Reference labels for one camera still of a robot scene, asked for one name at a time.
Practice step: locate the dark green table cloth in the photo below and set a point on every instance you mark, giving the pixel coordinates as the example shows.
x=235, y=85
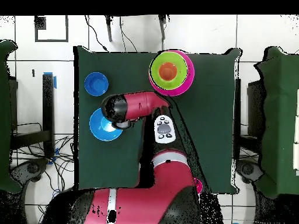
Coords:
x=210, y=116
x=4, y=116
x=278, y=116

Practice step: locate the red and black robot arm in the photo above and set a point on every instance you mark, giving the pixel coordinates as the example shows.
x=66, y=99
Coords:
x=144, y=105

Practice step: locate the black stand leg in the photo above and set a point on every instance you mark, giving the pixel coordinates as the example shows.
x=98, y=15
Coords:
x=162, y=25
x=108, y=28

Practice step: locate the red cup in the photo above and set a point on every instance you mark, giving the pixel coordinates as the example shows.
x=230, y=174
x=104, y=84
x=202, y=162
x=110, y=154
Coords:
x=198, y=185

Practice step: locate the large pink bowl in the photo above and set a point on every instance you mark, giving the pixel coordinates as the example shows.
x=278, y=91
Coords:
x=186, y=86

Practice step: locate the small dark blue bowl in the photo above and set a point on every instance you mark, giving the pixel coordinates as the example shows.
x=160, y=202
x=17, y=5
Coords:
x=96, y=84

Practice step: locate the light blue bowl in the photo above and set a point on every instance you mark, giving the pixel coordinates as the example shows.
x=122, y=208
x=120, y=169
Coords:
x=100, y=130

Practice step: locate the green bowl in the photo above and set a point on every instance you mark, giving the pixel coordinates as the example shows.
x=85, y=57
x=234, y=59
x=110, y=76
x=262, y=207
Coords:
x=155, y=65

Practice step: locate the black metal stand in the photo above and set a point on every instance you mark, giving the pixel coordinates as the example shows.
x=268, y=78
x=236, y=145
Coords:
x=48, y=112

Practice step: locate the orange cup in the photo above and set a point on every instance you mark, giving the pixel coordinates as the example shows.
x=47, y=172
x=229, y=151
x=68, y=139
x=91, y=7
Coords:
x=167, y=71

